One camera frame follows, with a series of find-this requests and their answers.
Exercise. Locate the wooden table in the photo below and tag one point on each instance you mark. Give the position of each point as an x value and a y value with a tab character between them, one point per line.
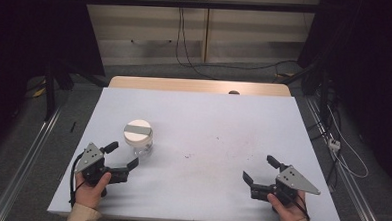
185	85

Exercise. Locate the clear glass jar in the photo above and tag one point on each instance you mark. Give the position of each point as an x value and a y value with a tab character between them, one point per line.
144	150

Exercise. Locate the white table cover board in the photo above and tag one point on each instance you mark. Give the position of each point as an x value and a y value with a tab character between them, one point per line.
196	130

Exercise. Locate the metal floor rail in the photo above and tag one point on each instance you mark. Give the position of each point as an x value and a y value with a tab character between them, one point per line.
24	164
349	185

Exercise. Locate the white power strip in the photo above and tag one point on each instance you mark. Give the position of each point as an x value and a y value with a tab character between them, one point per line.
334	144

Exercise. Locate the small black floor object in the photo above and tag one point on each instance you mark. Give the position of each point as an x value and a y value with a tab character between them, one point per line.
72	126

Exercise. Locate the black metal stand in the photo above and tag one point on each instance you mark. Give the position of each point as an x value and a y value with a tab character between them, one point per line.
50	90
323	92

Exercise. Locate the person's right hand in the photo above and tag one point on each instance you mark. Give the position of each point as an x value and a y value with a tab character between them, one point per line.
289	213

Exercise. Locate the black horizontal bar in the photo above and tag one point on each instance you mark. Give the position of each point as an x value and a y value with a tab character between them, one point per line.
202	4

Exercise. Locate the person's left hand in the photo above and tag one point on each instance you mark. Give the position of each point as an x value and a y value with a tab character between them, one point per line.
88	194

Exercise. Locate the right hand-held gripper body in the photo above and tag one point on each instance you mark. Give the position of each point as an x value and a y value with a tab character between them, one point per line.
292	181

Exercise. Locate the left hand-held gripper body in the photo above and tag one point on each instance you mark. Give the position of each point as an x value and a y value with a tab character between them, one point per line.
93	167

